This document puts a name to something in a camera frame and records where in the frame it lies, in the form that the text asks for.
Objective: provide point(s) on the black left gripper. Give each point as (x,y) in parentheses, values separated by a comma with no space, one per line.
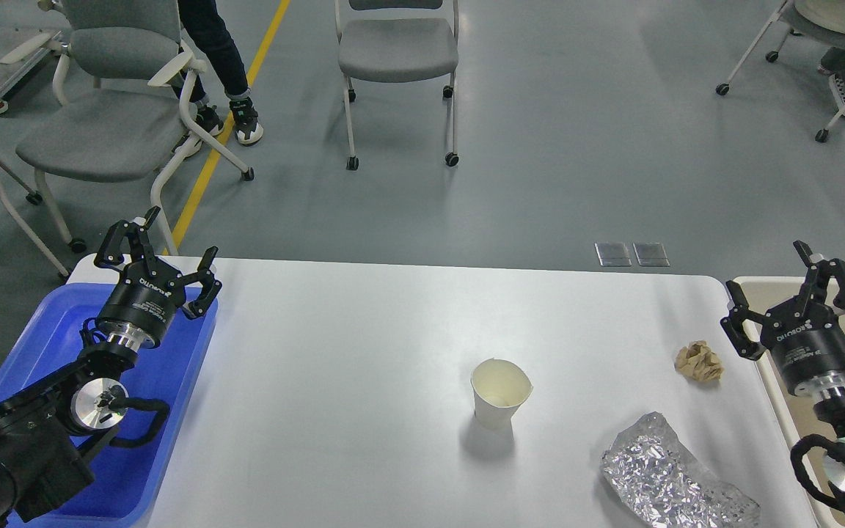
(148,294)

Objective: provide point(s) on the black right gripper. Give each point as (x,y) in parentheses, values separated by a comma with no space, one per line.
(804,337)

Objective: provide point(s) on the white paper cup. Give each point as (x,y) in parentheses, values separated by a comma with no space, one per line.
(499,388)

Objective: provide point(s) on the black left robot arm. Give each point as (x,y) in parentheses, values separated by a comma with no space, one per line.
(52,430)

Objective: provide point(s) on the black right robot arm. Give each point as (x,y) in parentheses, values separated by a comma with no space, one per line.
(829,407)

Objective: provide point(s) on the beige plastic bin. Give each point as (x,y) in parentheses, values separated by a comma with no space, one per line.
(796,417)

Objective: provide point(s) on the crumpled brown paper ball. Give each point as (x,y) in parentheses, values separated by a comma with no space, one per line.
(699,362)

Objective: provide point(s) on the metal floor plate right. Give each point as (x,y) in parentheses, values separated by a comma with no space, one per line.
(651,254)

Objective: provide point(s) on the metal floor plate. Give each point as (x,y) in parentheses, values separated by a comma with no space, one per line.
(613,254)
(651,254)

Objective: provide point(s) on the metal floor plate left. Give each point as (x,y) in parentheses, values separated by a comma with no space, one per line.
(613,254)

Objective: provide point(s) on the grey chair with armrests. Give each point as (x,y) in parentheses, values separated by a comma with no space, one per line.
(109,135)

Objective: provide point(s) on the crumpled aluminium foil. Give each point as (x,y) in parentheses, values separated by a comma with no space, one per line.
(664,485)

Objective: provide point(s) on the standing person legs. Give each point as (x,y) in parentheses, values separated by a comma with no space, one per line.
(205,26)

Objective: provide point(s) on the grey chair right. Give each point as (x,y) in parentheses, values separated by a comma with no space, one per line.
(823,21)

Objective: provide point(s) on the grey chair centre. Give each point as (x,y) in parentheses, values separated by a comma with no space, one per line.
(397,51)

